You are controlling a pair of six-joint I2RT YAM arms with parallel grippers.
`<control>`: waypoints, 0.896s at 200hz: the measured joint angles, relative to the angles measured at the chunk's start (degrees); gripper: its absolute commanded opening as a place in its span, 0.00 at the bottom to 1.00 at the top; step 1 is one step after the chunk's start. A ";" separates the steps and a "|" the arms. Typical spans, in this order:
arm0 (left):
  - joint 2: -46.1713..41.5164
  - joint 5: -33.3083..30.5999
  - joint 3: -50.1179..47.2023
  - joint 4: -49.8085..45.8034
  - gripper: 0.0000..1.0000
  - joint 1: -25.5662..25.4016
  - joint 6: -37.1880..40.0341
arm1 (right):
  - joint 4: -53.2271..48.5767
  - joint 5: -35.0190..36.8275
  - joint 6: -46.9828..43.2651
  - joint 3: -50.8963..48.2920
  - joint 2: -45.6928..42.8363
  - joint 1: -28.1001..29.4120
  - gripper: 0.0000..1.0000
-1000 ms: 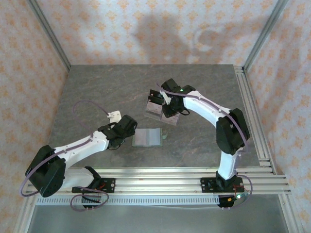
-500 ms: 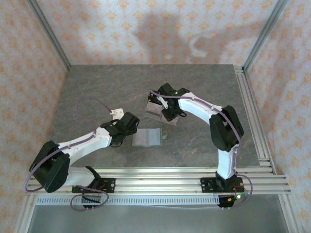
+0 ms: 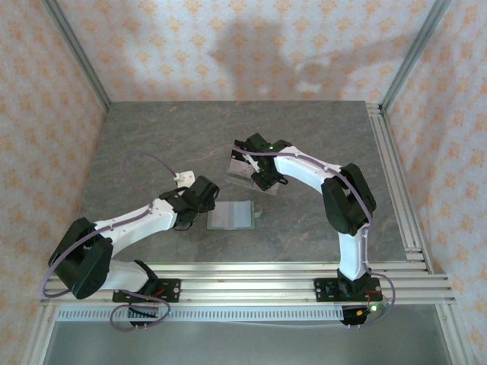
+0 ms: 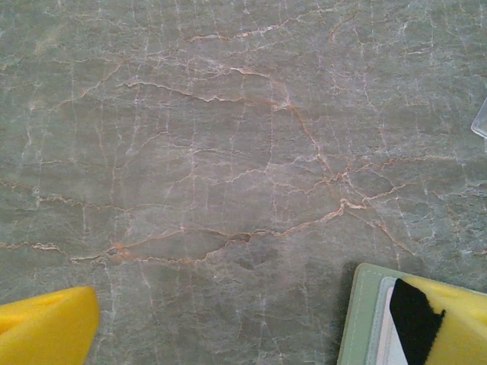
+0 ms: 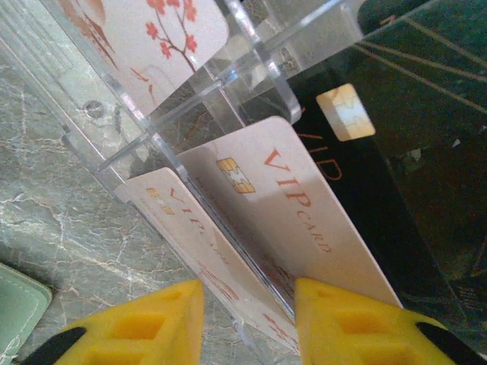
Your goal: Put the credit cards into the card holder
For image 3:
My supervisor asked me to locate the pink VIP card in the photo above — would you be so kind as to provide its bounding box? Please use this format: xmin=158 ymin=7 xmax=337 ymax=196
xmin=212 ymin=203 xmax=234 ymax=227

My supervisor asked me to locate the green card holder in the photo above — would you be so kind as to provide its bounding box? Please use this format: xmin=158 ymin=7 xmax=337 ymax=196
xmin=206 ymin=199 xmax=264 ymax=232

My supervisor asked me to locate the pale pink card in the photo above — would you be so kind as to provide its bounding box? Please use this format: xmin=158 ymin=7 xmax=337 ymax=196
xmin=229 ymin=157 xmax=252 ymax=175

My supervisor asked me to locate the black controller board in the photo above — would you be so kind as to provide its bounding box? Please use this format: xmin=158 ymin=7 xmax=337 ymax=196
xmin=339 ymin=302 xmax=390 ymax=329
xmin=127 ymin=306 xmax=161 ymax=329

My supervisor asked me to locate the grey metal lower panel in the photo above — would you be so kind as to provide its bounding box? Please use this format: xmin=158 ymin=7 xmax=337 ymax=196
xmin=43 ymin=321 xmax=452 ymax=365

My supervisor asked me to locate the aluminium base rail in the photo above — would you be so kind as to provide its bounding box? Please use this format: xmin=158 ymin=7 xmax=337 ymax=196
xmin=40 ymin=261 xmax=456 ymax=305

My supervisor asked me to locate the slotted cable duct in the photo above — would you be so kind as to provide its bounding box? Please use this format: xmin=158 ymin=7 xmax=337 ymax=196
xmin=56 ymin=306 xmax=345 ymax=322

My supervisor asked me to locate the aluminium side rail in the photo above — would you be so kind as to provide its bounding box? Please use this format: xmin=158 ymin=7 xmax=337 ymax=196
xmin=366 ymin=101 xmax=434 ymax=275

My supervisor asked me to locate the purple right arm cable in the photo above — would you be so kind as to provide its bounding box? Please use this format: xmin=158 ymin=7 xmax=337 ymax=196
xmin=232 ymin=146 xmax=397 ymax=329

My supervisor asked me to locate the aluminium frame post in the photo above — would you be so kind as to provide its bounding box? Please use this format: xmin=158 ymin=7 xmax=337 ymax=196
xmin=380 ymin=0 xmax=454 ymax=111
xmin=40 ymin=0 xmax=112 ymax=112

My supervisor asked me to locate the aluminium frame leg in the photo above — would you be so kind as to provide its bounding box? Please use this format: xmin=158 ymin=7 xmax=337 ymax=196
xmin=435 ymin=303 xmax=475 ymax=365
xmin=24 ymin=303 xmax=58 ymax=365

